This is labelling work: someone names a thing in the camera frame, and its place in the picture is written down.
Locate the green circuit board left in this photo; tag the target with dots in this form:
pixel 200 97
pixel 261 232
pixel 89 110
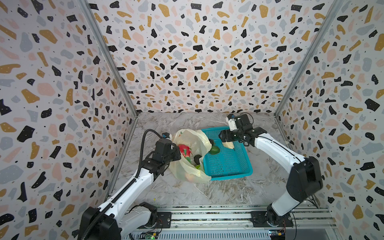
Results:
pixel 149 236

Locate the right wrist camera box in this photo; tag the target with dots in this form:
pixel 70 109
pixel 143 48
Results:
pixel 231 120

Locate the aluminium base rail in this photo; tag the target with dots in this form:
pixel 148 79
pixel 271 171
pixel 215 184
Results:
pixel 241 222

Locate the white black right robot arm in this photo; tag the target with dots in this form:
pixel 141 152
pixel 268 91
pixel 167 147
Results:
pixel 304 172

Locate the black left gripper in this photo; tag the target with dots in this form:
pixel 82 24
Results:
pixel 174 149

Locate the aluminium left corner post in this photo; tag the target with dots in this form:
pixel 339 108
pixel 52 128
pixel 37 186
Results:
pixel 84 5

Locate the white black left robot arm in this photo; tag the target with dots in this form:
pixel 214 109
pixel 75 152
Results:
pixel 117 217

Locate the green lime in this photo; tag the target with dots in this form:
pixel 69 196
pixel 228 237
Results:
pixel 214 150

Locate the green circuit board right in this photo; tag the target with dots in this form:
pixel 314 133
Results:
pixel 277 235

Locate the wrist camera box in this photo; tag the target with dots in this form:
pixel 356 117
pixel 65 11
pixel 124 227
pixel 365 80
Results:
pixel 166 136
pixel 231 120

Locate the aluminium corner post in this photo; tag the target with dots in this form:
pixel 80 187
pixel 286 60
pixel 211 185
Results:
pixel 84 5
pixel 331 14

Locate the green circuit board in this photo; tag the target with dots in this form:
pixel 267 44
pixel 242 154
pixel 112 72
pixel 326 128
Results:
pixel 149 236
pixel 277 235

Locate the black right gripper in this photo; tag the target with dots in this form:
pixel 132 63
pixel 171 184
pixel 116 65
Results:
pixel 227 135

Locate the aluminium right corner post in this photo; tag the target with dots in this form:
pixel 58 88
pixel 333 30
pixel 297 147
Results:
pixel 331 14

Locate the teal plastic basket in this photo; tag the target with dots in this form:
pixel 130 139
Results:
pixel 227 164

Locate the cream plastic bag orange print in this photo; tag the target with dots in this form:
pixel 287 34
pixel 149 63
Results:
pixel 193 145

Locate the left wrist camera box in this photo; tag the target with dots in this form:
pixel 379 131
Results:
pixel 166 136

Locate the dark avocado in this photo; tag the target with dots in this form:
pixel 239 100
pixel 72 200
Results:
pixel 197 159

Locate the red dragon fruit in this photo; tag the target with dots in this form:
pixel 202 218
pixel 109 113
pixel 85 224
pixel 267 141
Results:
pixel 185 152

